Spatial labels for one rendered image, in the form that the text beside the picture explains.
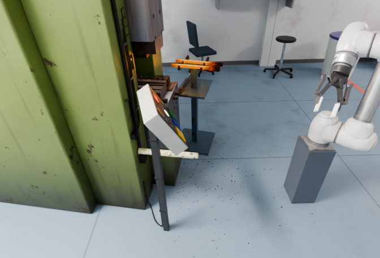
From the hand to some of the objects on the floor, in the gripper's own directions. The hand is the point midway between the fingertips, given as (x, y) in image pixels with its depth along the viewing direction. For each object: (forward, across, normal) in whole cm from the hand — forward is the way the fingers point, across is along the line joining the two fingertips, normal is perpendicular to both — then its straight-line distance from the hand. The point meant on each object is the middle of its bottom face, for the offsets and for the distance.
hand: (325, 108), depth 103 cm
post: (+112, +47, -84) cm, 148 cm away
